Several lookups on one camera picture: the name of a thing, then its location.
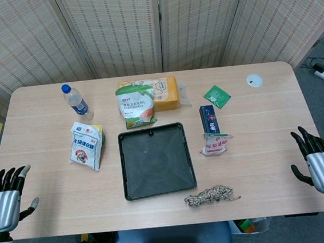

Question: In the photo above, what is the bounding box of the white round cable grommet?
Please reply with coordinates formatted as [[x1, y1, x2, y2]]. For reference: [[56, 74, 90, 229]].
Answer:
[[245, 72, 265, 89]]

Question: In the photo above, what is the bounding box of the white blue sugar bag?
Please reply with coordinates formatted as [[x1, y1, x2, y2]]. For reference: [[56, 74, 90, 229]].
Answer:
[[65, 118, 105, 174]]

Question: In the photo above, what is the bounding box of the orange yellow snack package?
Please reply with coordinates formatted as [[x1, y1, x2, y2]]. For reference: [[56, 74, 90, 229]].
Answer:
[[117, 74, 193, 115]]

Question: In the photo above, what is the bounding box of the dark blue rectangular box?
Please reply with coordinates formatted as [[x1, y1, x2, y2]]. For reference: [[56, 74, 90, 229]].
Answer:
[[198, 103, 222, 136]]

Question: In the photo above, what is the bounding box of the clear bottle with blue cap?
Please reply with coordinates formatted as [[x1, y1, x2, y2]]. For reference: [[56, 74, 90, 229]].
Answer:
[[61, 81, 95, 124]]

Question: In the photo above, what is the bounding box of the bin with colourful blocks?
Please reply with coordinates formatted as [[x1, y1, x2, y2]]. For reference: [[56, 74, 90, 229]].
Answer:
[[229, 216, 273, 236]]

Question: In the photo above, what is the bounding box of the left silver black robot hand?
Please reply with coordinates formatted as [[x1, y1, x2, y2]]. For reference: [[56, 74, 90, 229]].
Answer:
[[0, 164, 43, 233]]

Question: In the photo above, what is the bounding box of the blue chair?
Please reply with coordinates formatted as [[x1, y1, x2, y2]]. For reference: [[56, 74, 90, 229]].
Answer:
[[111, 220, 233, 243]]

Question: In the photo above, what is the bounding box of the green white corn starch bag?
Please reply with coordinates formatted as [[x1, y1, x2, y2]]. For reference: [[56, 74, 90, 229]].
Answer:
[[114, 82, 159, 132]]

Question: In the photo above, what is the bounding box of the small pink white packet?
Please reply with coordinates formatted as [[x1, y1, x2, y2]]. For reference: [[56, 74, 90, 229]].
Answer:
[[197, 130, 235, 157]]

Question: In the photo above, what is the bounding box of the black floor cable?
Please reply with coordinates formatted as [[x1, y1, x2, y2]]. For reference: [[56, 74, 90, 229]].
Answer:
[[298, 55, 324, 71]]

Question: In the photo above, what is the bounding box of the coiled black beige rope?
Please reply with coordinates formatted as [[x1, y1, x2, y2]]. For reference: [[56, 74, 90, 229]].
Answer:
[[182, 183, 242, 209]]

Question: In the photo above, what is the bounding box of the small green sachet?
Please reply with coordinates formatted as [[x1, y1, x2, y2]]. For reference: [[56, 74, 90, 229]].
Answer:
[[202, 83, 233, 111]]

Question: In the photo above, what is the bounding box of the black square plastic tray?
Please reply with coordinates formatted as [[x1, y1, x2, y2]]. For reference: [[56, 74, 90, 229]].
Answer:
[[116, 121, 199, 202]]

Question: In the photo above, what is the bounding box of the beige woven folding screen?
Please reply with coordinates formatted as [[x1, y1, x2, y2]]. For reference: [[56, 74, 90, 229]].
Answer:
[[0, 0, 324, 115]]

